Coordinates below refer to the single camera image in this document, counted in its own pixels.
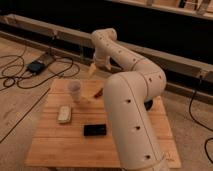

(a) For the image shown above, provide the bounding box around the black floor cable left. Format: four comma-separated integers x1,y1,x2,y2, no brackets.
0,44,81,90

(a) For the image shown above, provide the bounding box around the black rectangular block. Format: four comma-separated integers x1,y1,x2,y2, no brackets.
84,124,107,136

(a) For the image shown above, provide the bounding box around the wooden folding table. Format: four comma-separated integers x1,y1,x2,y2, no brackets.
24,78,182,169

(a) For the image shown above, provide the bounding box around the blue power adapter box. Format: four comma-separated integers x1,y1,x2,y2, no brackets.
27,61,45,74

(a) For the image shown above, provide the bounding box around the black bowl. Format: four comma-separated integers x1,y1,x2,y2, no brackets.
144,100,153,111

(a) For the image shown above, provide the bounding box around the black cable right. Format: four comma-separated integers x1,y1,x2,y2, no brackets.
188,78,213,165

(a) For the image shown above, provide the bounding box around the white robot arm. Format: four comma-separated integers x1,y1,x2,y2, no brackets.
91,28,170,171

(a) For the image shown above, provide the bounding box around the translucent plastic cup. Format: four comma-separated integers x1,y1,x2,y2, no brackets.
68,81,81,102

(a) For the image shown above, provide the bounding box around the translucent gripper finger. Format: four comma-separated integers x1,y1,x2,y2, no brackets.
88,63,97,76

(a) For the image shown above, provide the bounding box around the white sponge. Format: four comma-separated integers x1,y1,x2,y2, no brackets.
58,106,71,123

